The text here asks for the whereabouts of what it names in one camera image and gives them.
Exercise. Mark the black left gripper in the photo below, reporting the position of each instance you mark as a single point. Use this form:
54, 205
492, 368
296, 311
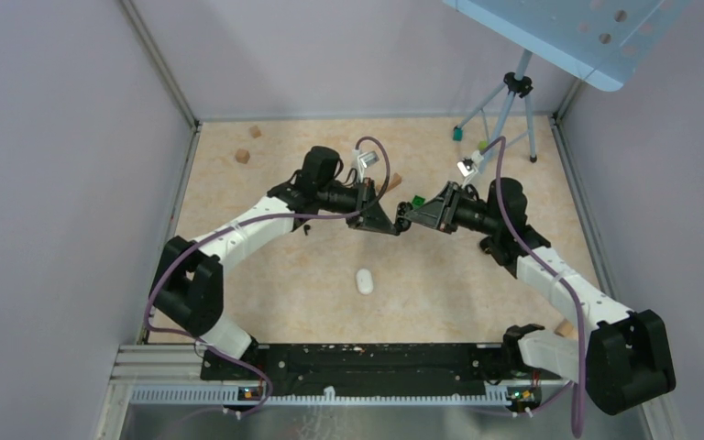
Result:
371, 215

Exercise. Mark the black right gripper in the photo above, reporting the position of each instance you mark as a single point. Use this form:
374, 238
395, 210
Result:
440, 212

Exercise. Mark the white earbud charging case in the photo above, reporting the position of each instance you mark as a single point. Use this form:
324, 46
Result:
364, 282

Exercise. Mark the black earbud charging case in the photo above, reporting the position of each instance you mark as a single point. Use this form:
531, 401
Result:
402, 223

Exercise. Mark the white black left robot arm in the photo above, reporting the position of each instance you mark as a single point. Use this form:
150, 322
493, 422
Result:
189, 283

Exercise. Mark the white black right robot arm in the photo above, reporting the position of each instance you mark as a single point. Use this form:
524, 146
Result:
621, 358

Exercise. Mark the brown wooden arch block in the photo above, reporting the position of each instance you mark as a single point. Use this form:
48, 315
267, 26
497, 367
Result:
395, 181

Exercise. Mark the grey tripod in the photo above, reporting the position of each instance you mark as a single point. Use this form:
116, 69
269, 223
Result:
517, 85

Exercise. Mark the small tan wooden cube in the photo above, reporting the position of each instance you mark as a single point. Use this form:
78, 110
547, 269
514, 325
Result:
255, 132

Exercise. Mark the tan block near base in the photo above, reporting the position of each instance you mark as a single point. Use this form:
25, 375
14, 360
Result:
567, 330

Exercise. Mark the light blue perforated panel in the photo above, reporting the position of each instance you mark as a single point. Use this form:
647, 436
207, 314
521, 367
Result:
599, 42

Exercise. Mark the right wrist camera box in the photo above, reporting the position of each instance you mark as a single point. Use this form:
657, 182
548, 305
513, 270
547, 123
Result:
468, 167

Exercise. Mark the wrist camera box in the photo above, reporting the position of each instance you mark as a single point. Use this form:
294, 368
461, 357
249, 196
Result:
468, 167
364, 161

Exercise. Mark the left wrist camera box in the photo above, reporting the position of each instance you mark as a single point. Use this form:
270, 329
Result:
364, 161

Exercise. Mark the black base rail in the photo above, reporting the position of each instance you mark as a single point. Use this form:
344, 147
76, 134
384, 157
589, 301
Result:
374, 370

